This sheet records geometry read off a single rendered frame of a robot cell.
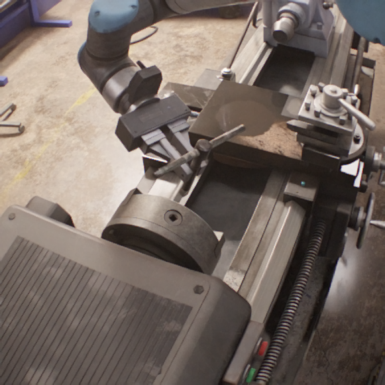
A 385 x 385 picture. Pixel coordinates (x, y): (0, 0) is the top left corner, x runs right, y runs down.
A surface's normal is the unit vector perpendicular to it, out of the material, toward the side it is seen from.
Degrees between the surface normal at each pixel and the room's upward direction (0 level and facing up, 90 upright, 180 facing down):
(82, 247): 0
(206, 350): 45
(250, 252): 0
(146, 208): 7
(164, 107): 22
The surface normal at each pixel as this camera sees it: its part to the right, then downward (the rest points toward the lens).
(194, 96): -0.04, -0.69
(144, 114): 0.29, -0.54
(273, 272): 0.51, -0.41
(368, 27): -0.74, 0.45
